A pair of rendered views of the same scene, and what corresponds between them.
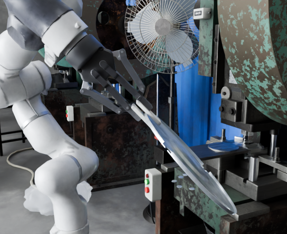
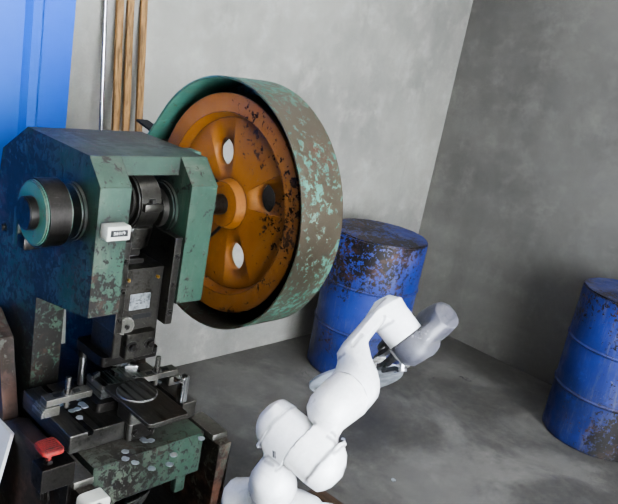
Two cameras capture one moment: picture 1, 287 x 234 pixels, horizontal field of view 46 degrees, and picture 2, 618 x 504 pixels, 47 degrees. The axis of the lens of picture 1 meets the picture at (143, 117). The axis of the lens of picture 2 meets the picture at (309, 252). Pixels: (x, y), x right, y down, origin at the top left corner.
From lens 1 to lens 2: 2.44 m
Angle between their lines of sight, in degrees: 108
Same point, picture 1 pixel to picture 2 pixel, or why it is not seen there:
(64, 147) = not seen: hidden behind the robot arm
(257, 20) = (325, 265)
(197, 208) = (147, 480)
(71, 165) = not seen: hidden behind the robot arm
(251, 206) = (205, 421)
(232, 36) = (299, 278)
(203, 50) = (102, 281)
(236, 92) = (141, 319)
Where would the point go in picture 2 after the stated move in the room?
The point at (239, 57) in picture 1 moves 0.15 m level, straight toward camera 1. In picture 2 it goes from (293, 292) to (341, 299)
